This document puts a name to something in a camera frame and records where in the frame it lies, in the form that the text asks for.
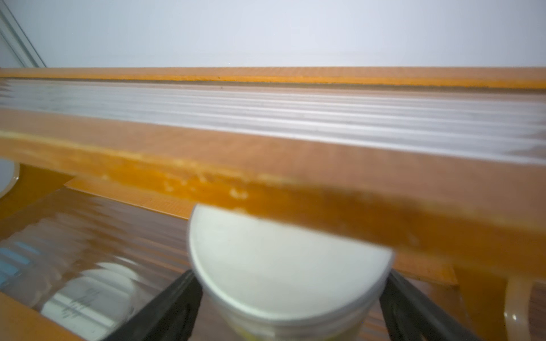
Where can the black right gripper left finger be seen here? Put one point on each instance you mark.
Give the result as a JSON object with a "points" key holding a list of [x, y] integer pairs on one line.
{"points": [[170, 316]]}

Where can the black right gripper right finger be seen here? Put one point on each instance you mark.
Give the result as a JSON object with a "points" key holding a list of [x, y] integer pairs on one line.
{"points": [[411, 315]]}

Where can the green yellow label jar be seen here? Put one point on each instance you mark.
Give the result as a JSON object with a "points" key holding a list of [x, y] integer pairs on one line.
{"points": [[276, 281]]}

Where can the teal-lid jar bottom right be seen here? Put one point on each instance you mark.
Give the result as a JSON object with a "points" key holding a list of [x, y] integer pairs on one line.
{"points": [[96, 302]]}

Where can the orange wooden three-tier shelf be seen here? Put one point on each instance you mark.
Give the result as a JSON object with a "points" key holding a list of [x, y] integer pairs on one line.
{"points": [[446, 165]]}

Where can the white-lid jar bottom left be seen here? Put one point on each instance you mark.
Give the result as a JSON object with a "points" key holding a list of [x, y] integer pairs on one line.
{"points": [[9, 175]]}

